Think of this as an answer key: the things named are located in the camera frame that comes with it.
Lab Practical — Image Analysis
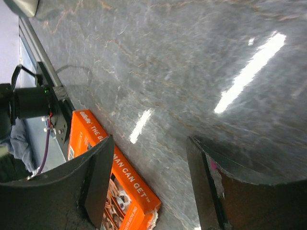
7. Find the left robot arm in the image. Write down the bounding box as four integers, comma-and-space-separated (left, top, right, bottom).
0, 83, 52, 138

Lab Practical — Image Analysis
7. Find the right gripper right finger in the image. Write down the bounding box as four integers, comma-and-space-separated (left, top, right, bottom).
186, 136, 307, 230

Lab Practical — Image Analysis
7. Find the orange razor box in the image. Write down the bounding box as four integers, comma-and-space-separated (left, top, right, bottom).
68, 109, 161, 230

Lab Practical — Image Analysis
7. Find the grey cable duct rail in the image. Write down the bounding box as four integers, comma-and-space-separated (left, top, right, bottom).
19, 18, 63, 87

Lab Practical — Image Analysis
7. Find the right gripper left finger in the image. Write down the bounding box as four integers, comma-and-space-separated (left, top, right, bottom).
0, 136, 115, 230

